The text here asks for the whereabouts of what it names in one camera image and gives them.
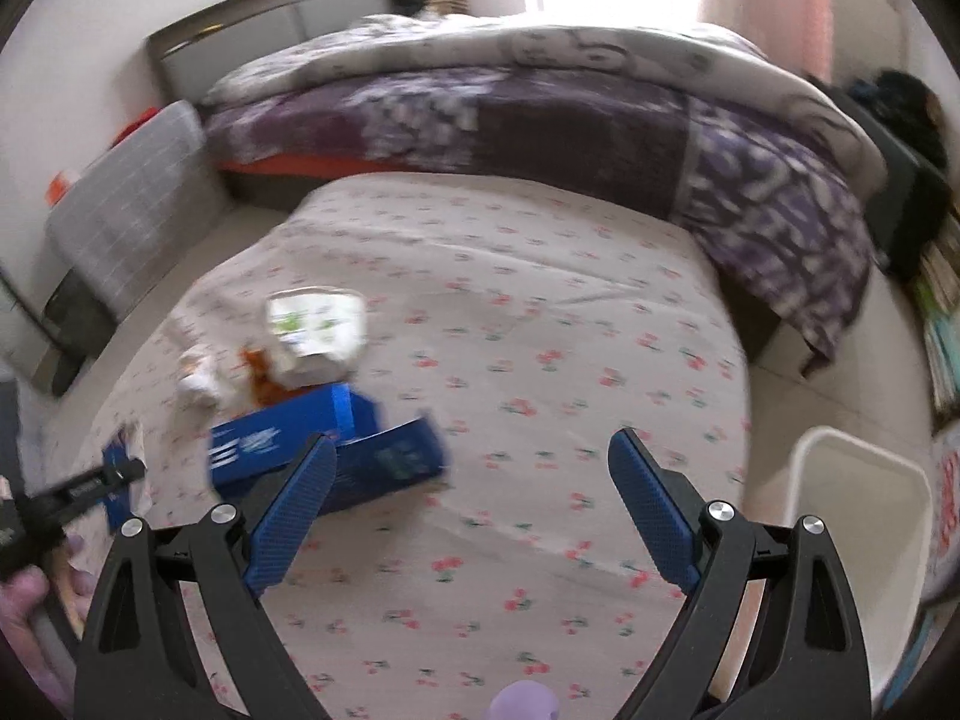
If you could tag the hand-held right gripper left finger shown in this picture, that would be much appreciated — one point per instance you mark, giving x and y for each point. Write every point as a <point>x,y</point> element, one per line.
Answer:
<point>289,521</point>

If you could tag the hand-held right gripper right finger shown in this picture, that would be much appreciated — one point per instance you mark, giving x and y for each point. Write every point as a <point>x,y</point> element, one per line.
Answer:
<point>652,517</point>

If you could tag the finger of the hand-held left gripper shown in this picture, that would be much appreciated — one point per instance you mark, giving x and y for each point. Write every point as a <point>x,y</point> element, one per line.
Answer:
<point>120,510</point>

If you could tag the blue carton with white print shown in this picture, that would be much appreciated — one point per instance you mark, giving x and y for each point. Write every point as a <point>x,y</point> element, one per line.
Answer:
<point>277,439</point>

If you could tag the white plastic bin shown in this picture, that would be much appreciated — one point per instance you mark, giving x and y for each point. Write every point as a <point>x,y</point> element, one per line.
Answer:
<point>862,540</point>

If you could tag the person's left hand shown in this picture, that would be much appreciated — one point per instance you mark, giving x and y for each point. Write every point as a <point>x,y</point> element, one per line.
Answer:
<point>19,615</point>

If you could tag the person's right hand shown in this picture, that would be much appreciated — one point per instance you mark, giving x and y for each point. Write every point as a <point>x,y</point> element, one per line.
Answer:
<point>525,703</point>

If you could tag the dark blue carton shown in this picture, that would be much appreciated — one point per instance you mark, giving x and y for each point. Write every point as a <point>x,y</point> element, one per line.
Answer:
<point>390,465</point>

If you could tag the orange snack wrapper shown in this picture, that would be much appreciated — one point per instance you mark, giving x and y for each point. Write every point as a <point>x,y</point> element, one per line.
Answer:
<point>266,382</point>

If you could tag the crumpled white tissue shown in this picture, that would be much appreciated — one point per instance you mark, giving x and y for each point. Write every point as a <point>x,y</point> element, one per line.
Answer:
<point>199,367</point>

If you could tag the crumpled white wrapper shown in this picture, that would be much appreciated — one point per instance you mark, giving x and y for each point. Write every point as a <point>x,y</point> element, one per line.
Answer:
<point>315,334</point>

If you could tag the cherry print tablecloth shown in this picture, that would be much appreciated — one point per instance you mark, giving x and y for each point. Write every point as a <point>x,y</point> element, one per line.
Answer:
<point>525,360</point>

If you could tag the black box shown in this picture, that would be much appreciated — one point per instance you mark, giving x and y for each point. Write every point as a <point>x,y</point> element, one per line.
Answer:
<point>79,311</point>

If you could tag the printed cardboard case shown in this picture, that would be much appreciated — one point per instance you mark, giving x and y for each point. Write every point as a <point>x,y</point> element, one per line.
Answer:
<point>946,525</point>

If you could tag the grey quilted cushion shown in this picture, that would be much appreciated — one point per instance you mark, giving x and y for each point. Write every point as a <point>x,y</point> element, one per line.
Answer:
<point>142,195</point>

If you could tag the orange white packet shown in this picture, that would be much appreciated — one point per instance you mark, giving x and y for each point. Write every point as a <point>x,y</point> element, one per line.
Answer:
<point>64,186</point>

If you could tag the pile of books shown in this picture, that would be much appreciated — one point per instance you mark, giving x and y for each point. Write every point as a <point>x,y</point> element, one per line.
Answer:
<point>941,330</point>

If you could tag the red cloth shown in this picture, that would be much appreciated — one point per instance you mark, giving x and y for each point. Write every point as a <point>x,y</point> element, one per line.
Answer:
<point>139,124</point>

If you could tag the purple patterned bedsheet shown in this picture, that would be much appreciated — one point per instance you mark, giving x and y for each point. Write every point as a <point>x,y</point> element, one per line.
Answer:
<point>570,135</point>

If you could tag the black storage bench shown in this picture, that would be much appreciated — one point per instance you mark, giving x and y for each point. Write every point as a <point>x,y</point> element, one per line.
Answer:
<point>907,195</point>

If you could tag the black clothing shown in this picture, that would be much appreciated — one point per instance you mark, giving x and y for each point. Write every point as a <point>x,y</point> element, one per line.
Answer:
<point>900,116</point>

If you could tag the grey white printed duvet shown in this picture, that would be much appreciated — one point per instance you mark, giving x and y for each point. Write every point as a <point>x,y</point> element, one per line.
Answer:
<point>570,52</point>

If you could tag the bed with grey headboard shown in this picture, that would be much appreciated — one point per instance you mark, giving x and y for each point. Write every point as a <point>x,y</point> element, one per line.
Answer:
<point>247,37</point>

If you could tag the pink fabric cabinet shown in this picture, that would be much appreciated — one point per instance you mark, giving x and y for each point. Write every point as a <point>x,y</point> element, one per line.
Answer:
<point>847,22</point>

